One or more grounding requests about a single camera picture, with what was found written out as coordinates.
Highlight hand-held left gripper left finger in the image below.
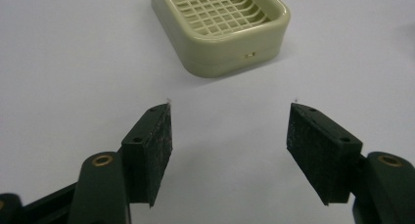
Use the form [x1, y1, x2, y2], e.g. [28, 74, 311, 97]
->
[68, 102, 173, 224]

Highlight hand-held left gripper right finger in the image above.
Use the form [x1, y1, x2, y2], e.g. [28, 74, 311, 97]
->
[286, 102, 415, 224]

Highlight pale green soap dish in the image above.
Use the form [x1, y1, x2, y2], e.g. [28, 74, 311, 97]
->
[150, 0, 292, 79]

